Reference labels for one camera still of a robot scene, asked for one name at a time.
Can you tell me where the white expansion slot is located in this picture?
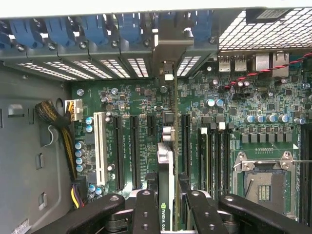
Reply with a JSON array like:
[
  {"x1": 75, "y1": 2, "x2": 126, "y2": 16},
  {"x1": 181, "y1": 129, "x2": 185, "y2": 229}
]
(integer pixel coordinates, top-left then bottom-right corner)
[{"x1": 93, "y1": 111, "x2": 108, "y2": 186}]

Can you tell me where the braided black yellow power cable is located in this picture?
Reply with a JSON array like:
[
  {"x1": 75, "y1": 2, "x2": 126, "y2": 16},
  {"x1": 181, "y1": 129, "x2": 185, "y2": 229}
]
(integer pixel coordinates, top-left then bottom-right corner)
[{"x1": 35, "y1": 99, "x2": 85, "y2": 209}]

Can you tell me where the CPU socket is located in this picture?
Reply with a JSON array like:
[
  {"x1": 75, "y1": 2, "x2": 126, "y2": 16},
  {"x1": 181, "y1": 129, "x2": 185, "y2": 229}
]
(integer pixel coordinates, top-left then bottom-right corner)
[{"x1": 233, "y1": 151, "x2": 299, "y2": 218}]

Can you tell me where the thin metal locking lever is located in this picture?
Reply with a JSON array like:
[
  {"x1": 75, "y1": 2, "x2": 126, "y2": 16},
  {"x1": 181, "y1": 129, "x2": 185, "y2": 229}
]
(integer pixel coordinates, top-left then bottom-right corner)
[{"x1": 240, "y1": 158, "x2": 312, "y2": 164}]

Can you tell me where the black short expansion slot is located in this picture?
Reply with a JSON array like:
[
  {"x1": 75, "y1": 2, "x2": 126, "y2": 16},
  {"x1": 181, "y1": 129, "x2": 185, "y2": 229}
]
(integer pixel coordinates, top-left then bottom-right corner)
[{"x1": 147, "y1": 114, "x2": 157, "y2": 137}]

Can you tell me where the red black twisted wire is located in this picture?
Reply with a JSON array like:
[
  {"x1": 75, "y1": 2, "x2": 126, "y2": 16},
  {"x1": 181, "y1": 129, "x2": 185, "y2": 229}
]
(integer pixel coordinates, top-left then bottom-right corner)
[{"x1": 223, "y1": 52, "x2": 312, "y2": 90}]

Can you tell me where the black RAM slot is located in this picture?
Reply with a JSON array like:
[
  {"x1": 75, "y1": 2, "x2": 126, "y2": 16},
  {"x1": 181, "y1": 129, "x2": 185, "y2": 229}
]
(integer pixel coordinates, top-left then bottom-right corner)
[
  {"x1": 217, "y1": 121, "x2": 225, "y2": 197},
  {"x1": 306, "y1": 124, "x2": 312, "y2": 220},
  {"x1": 300, "y1": 124, "x2": 307, "y2": 220},
  {"x1": 224, "y1": 123, "x2": 232, "y2": 197},
  {"x1": 210, "y1": 123, "x2": 218, "y2": 195}
]

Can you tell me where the blue card retention clip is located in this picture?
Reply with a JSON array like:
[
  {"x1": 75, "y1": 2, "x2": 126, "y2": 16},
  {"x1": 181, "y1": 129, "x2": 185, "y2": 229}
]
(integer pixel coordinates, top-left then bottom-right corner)
[
  {"x1": 192, "y1": 10, "x2": 213, "y2": 41},
  {"x1": 80, "y1": 15, "x2": 110, "y2": 46},
  {"x1": 116, "y1": 13, "x2": 142, "y2": 45},
  {"x1": 9, "y1": 19, "x2": 44, "y2": 49},
  {"x1": 44, "y1": 17, "x2": 77, "y2": 47}
]

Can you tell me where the green motherboard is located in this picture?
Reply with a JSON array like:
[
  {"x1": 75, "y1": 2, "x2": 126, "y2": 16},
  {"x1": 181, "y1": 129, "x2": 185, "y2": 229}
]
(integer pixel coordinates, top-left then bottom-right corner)
[{"x1": 70, "y1": 48, "x2": 312, "y2": 223}]

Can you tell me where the white power connector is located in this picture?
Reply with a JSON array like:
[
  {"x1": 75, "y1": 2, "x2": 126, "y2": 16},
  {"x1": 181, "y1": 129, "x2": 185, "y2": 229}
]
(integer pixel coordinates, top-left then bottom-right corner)
[{"x1": 65, "y1": 98, "x2": 83, "y2": 122}]

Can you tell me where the black long expansion slot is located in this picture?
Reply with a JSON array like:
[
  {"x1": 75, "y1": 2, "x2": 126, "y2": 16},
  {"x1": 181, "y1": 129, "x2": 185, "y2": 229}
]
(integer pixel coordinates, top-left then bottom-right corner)
[
  {"x1": 130, "y1": 115, "x2": 141, "y2": 190},
  {"x1": 113, "y1": 115, "x2": 125, "y2": 192},
  {"x1": 181, "y1": 113, "x2": 192, "y2": 182}
]

